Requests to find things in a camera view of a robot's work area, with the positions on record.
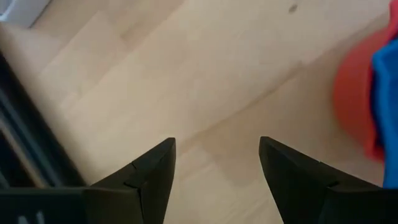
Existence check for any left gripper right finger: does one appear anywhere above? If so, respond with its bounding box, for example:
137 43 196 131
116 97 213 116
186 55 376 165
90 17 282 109
258 136 398 224

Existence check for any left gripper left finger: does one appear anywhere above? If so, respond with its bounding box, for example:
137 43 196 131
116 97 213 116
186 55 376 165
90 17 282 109
83 137 177 224

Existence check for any red measuring cup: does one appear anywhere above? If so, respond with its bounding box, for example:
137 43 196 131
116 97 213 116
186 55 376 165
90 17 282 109
331 0 398 163

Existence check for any blue measuring cup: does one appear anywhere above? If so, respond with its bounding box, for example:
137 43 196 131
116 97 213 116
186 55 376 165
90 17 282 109
371 39 398 190

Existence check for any black aluminium table frame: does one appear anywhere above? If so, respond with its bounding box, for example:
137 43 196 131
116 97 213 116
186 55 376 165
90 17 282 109
0 52 87 189

